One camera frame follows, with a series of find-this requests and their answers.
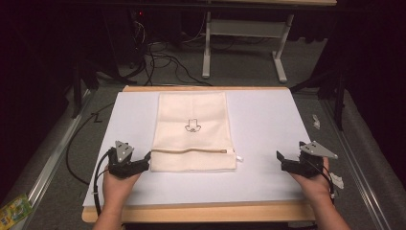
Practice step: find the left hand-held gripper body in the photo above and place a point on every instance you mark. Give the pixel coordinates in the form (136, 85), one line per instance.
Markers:
(123, 166)

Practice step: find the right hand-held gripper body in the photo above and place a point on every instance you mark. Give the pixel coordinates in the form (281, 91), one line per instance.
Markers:
(311, 163)

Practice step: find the cream cloth zipper bag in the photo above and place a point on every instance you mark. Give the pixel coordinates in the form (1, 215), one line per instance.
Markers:
(191, 137)

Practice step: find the person's left hand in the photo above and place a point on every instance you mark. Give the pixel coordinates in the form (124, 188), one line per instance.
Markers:
(116, 188)

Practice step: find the person's right hand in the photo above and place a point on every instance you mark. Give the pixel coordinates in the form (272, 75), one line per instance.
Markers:
(314, 187)

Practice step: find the white sheet mat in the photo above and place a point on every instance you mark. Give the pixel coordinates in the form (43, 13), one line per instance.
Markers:
(265, 134)

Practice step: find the white paper tag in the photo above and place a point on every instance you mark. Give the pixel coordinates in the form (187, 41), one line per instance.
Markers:
(337, 180)

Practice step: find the clear plastic scrap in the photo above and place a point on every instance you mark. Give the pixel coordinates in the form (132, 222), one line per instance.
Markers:
(316, 122)

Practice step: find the black metal stand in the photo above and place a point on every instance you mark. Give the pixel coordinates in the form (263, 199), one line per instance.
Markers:
(335, 92)
(78, 86)

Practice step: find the green printed packet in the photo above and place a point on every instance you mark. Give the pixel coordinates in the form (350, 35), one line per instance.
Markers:
(12, 212)

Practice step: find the metal floor rail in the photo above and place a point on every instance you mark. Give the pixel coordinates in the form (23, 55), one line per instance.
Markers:
(354, 166)
(51, 159)

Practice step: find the white metal desk frame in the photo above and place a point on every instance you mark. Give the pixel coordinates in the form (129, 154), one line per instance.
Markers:
(245, 28)

